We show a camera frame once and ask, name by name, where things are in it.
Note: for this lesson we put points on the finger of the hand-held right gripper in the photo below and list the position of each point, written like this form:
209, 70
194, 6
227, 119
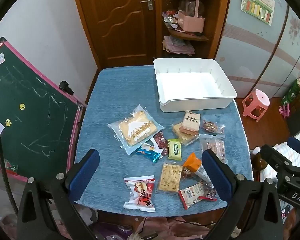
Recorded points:
298, 146
275, 160

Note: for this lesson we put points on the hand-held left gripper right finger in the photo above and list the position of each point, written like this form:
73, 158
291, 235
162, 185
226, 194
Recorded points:
215, 177

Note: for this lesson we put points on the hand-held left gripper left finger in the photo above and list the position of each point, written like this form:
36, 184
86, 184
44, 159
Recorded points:
85, 172

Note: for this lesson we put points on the orange and white packet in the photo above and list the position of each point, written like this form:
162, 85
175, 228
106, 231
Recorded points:
193, 163

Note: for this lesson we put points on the clear packet of dates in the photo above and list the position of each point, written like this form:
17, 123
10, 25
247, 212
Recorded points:
186, 173

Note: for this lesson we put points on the clear packet with red label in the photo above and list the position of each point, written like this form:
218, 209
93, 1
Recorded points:
190, 195

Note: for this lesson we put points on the clear packet of brown bars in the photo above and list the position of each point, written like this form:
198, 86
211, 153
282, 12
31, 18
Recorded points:
215, 143

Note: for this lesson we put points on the clear peanut puffs packet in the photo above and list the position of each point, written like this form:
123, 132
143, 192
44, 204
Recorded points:
168, 178

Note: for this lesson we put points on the red and white snack packet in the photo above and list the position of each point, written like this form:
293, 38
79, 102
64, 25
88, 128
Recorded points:
140, 195

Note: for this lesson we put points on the large clear cracker packet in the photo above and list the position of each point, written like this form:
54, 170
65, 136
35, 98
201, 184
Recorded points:
136, 130

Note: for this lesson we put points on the white plastic bin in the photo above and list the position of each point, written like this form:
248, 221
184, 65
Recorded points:
190, 85

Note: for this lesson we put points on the checked bed blanket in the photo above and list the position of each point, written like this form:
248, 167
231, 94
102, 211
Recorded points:
268, 173

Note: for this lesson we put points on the brown wooden bedpost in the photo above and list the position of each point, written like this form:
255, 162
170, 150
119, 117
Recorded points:
258, 165

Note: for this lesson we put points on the pink toy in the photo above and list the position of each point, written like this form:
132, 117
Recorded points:
285, 111

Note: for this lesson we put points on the green snack packet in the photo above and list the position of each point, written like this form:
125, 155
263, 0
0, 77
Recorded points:
174, 150

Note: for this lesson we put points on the clear mixed nuts packet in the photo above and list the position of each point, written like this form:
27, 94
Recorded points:
211, 127

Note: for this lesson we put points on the yellow wafer packet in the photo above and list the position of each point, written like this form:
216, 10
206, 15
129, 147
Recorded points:
182, 137

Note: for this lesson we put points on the green cardboard box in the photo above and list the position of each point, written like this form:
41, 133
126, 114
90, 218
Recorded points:
291, 93

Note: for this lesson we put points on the beige cracker packet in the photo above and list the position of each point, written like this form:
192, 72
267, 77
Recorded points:
191, 121

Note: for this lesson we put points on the pink plastic stool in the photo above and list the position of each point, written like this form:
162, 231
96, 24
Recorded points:
257, 101

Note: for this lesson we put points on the small dark red packet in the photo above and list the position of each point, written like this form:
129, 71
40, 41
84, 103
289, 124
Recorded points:
160, 140

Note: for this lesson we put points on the pink cloth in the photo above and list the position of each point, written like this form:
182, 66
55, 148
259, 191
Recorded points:
170, 227

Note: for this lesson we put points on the blue snack packet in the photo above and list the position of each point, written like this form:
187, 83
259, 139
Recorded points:
150, 155

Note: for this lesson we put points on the blue tablecloth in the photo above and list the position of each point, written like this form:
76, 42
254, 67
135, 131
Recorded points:
110, 100

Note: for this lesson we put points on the black chalkboard clamp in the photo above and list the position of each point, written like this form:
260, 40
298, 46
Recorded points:
65, 87

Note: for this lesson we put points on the yellow round magnet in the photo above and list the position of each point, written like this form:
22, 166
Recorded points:
7, 122
22, 106

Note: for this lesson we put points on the sliding door wardrobe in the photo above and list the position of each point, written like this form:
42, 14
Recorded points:
252, 55

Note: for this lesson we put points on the stack of folded clothes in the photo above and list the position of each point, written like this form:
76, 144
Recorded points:
177, 45

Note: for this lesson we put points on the brown wooden door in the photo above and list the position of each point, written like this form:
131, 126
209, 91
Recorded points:
115, 30

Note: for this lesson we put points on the wooden corner shelf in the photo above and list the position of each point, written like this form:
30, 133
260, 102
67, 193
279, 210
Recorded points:
215, 17

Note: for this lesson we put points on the pink basket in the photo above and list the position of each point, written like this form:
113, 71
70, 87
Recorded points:
191, 22

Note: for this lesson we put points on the pile of wrapped sweets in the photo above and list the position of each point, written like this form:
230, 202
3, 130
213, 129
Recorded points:
170, 18

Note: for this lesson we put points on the green chalkboard with pink frame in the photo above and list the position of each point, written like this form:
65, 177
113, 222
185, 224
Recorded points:
35, 120

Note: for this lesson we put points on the wall poster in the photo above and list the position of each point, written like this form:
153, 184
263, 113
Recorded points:
257, 3

